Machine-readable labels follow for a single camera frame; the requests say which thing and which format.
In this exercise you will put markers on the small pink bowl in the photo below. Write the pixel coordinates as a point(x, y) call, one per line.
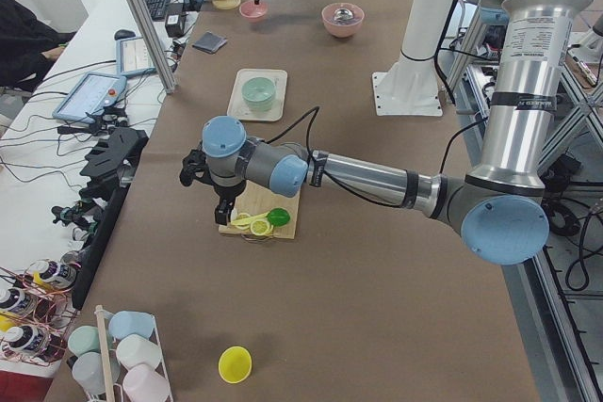
point(253, 12)

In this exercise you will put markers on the large pink bowl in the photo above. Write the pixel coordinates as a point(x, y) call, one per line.
point(342, 30)

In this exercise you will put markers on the yellow plastic knife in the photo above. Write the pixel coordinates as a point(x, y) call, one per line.
point(253, 218)

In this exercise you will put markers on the bamboo cutting board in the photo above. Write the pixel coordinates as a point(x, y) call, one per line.
point(257, 200)

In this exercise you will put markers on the lemon slice near lime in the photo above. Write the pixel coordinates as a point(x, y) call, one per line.
point(261, 227)

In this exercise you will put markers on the green lime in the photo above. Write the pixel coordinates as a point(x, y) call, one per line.
point(278, 217)

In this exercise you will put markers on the grey folded cloth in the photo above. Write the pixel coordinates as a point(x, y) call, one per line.
point(209, 43)

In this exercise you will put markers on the black power adapter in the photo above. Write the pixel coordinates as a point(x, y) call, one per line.
point(175, 20)

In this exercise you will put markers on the metal ice scoop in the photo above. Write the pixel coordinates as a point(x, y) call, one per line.
point(343, 16)

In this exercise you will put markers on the stacked green bowls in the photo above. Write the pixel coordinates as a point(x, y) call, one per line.
point(258, 93)

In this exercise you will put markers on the cream serving tray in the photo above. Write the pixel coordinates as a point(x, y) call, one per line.
point(238, 109)

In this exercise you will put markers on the computer mouse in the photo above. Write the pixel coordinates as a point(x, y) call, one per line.
point(123, 34)

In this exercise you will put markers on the blue plastic cup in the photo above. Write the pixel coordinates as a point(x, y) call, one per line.
point(125, 323)

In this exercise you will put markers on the white plastic cup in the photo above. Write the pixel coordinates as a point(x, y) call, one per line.
point(134, 350)

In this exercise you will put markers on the blue teach pendant tablet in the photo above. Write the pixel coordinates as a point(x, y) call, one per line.
point(91, 96)

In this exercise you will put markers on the paint bottle yellow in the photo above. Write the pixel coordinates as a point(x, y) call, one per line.
point(54, 275)

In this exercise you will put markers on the green plastic cup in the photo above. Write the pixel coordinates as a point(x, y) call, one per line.
point(84, 339)

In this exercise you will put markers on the pink plastic cup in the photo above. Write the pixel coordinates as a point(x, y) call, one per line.
point(143, 384)

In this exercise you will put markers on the grey plastic cup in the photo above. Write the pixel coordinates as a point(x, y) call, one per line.
point(88, 372)

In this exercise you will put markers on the paint bottle middle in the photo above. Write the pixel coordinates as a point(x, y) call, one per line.
point(17, 302)

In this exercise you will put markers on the paint bottle lower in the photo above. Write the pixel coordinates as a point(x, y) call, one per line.
point(27, 340)

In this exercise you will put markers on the aluminium frame post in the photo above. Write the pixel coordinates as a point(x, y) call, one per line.
point(153, 43)

